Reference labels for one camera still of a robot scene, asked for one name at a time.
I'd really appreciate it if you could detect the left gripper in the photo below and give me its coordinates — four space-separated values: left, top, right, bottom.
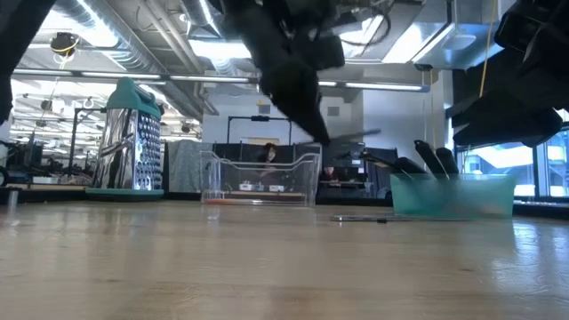
221 0 340 147

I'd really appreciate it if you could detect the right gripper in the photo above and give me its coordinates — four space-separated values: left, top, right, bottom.
452 0 569 148

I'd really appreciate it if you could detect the black solid turner steel handle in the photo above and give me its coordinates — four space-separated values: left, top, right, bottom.
413 139 447 175

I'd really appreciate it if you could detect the teal plastic bin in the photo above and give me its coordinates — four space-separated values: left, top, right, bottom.
389 172 519 220

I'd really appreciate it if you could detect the clear plastic bin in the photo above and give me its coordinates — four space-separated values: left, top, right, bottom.
199 149 322 208

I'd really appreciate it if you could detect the thin steel utensil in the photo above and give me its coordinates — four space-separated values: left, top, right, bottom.
331 214 473 223

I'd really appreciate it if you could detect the person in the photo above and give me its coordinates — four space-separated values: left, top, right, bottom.
320 164 343 183
255 141 285 179

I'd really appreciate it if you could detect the black partition panel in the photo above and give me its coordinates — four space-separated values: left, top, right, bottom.
212 141 321 164

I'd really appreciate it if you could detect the grey cloth cover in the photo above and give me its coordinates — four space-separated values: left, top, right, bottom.
164 140 214 195

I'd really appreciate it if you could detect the long ceiling light bar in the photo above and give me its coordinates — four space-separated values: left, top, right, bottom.
11 66 431 93

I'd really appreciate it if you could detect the teal steel box grater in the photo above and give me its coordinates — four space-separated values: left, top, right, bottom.
85 76 165 202

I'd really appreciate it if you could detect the background workbench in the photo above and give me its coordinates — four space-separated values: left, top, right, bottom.
0 177 90 214

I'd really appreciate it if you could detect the black background gantry frame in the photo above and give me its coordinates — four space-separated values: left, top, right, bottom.
226 115 293 146

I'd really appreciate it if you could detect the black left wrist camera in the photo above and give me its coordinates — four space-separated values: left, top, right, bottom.
310 34 346 71

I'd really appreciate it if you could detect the yellow hanging cable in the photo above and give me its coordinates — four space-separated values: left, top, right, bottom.
461 0 498 175

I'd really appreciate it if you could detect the silver rectangular air duct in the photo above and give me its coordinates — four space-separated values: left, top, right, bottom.
341 0 503 71

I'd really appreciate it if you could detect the silver round air duct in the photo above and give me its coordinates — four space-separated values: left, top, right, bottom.
52 0 205 121

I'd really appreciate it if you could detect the black background rack frame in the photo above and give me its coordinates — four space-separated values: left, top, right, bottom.
70 108 108 170

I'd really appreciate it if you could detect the yellow black cord reel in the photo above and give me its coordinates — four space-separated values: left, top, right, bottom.
48 31 82 57

